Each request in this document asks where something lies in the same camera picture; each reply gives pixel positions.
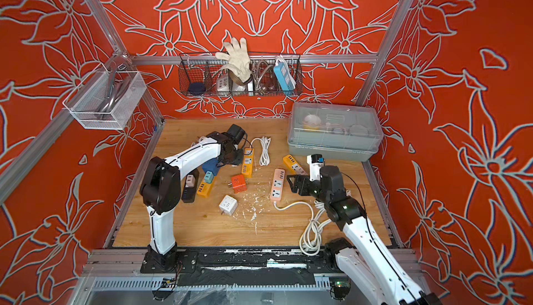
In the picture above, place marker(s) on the black power strip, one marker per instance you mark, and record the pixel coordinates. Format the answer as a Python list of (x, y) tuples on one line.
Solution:
[(190, 188)]

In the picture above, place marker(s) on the blue cube plug adapter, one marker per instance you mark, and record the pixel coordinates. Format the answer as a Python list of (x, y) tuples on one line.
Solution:
[(212, 165)]

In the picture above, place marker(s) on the white cube plug adapter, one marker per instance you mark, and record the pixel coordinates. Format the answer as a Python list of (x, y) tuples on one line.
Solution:
[(228, 205)]

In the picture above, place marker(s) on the yellow strip with pink plug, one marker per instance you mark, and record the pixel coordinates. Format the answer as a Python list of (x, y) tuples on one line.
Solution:
[(293, 166)]

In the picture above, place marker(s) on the dark blue round object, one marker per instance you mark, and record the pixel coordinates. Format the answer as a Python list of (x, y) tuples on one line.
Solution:
[(196, 88)]

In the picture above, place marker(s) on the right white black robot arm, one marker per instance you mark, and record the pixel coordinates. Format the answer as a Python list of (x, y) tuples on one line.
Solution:
[(361, 254)]

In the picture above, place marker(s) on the grey lidded plastic box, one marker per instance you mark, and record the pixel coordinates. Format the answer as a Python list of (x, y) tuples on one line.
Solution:
[(335, 131)]

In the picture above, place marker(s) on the white socket in basket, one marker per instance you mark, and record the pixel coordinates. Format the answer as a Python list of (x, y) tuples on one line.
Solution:
[(222, 84)]

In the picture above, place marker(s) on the yellow strip with teal plug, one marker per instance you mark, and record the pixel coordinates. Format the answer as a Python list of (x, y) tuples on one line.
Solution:
[(205, 187)]

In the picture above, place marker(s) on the white wire mesh basket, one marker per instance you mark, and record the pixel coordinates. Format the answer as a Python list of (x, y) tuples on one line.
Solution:
[(105, 99)]

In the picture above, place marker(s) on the white work glove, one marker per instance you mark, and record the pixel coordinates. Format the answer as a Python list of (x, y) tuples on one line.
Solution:
[(237, 58)]

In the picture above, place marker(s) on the red cube plug adapter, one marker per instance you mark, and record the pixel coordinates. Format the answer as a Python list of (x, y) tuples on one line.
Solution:
[(238, 183)]

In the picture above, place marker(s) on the light blue power strip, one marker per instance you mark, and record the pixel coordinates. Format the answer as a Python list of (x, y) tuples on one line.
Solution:
[(283, 75)]

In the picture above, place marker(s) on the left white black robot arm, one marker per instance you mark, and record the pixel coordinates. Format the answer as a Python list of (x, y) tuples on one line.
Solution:
[(161, 186)]

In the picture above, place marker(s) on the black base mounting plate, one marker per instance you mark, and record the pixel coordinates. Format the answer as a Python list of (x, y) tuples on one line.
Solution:
[(192, 260)]

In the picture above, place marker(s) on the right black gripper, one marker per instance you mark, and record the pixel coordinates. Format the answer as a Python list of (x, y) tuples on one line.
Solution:
[(300, 179)]

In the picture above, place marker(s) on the black wire wall basket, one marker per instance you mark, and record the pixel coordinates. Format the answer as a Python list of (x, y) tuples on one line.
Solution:
[(258, 74)]

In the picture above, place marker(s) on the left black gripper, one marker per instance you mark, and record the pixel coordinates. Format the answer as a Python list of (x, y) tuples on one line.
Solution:
[(237, 162)]

